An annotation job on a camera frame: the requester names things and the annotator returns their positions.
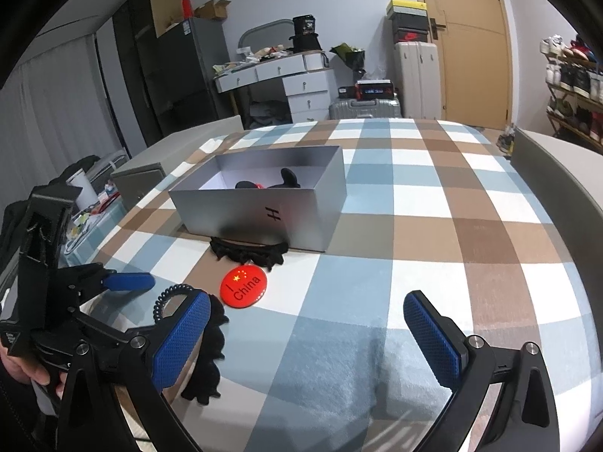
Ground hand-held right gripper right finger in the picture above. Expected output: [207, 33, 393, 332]
[403, 290, 561, 452]

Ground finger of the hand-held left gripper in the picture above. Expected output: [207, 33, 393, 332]
[59, 264, 156, 304]
[70, 308, 142, 347]

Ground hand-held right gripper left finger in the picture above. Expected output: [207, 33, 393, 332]
[57, 288, 211, 452]

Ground black coil hair tie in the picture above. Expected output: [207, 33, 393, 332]
[153, 284, 194, 325]

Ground black ruffled scrunchie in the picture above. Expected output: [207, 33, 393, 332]
[180, 299, 230, 406]

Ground red round badge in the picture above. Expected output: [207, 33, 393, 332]
[220, 266, 264, 308]

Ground black ruffled hair band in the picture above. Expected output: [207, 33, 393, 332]
[210, 238, 288, 272]

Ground silver cardboard box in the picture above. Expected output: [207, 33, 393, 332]
[168, 146, 348, 252]

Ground person's left hand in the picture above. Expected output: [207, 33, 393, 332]
[0, 344, 65, 401]

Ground white tumbler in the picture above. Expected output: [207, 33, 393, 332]
[66, 169, 93, 211]

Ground checked blanket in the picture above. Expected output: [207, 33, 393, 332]
[63, 118, 600, 452]

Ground white curtain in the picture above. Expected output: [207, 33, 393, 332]
[0, 38, 128, 208]

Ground grey upholstered block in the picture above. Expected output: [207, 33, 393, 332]
[110, 115, 244, 214]
[511, 129, 603, 293]

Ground dark wardrobe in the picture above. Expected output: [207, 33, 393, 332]
[112, 0, 163, 152]

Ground dark grey fridge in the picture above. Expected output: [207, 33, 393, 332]
[155, 16, 232, 138]

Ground pile of sneakers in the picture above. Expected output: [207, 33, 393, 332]
[496, 125, 517, 152]

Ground dark grey bag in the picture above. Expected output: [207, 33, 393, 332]
[249, 101, 293, 128]

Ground silver suitcase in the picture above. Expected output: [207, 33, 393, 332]
[328, 96, 401, 121]

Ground tall cardboard box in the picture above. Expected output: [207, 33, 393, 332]
[148, 0, 184, 38]

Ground black box with red trim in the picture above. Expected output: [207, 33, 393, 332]
[354, 80, 395, 101]

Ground desk clutter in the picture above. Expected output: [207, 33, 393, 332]
[212, 44, 295, 76]

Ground white suitcase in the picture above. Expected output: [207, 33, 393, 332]
[393, 41, 444, 121]

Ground white desk with drawers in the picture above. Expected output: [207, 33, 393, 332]
[214, 52, 331, 126]

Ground open cardboard box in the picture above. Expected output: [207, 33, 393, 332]
[194, 0, 232, 21]

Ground grey arched mirror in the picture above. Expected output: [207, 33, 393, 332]
[238, 19, 295, 55]

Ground bouquet in black wrap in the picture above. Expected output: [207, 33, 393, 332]
[330, 43, 367, 82]

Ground wooden door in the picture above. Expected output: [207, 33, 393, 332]
[407, 0, 514, 131]

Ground wooden shoe rack with shoes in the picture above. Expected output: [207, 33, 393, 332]
[539, 33, 603, 142]

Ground black and red shoe box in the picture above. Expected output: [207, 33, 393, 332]
[392, 28, 430, 44]

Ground black gift box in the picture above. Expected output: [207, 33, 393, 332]
[288, 15, 324, 53]

